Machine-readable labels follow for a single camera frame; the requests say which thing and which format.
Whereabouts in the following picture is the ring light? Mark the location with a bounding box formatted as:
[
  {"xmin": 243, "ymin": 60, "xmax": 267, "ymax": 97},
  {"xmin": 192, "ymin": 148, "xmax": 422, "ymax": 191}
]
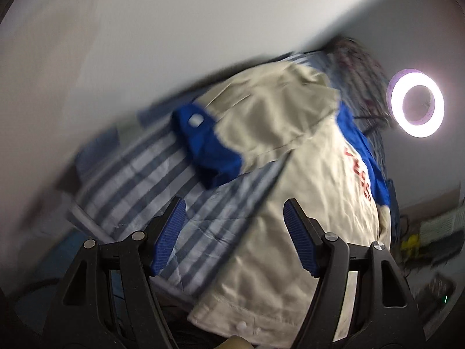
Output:
[{"xmin": 386, "ymin": 69, "xmax": 445, "ymax": 138}]

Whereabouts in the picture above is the striped blue white quilt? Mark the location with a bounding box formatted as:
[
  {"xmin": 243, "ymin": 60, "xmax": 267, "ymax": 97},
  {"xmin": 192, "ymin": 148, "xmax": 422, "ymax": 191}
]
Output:
[{"xmin": 69, "ymin": 111, "xmax": 285, "ymax": 299}]

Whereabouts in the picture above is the folded floral blanket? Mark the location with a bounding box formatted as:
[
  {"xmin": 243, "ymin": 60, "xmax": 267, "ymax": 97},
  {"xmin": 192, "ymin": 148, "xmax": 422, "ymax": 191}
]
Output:
[{"xmin": 329, "ymin": 35, "xmax": 391, "ymax": 124}]

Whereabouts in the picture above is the yellow box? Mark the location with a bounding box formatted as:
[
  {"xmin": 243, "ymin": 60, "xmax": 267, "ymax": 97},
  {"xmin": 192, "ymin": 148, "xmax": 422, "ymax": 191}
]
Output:
[{"xmin": 400, "ymin": 234, "xmax": 421, "ymax": 260}]

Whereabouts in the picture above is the beige and blue jacket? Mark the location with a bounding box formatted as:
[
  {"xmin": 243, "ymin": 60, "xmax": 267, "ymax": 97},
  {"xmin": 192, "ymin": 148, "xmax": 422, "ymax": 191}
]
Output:
[{"xmin": 188, "ymin": 61, "xmax": 391, "ymax": 348}]

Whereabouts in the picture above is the black tripod stand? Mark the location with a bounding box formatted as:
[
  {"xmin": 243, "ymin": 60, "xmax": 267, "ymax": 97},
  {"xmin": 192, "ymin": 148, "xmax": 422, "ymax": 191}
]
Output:
[{"xmin": 353, "ymin": 112, "xmax": 393, "ymax": 136}]

